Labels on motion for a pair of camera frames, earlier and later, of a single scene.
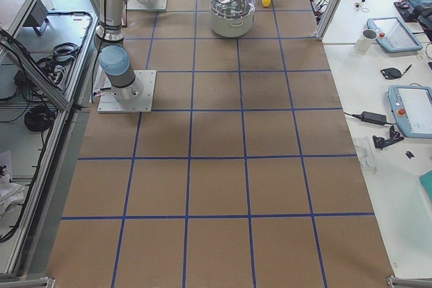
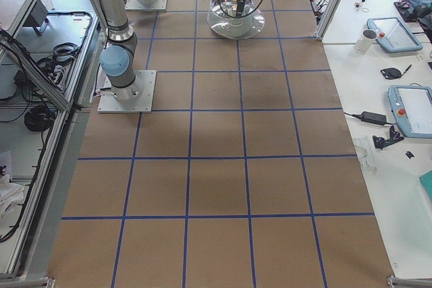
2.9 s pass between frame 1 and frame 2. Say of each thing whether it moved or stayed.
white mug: stayed
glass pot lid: moved
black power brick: stayed
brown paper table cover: stayed
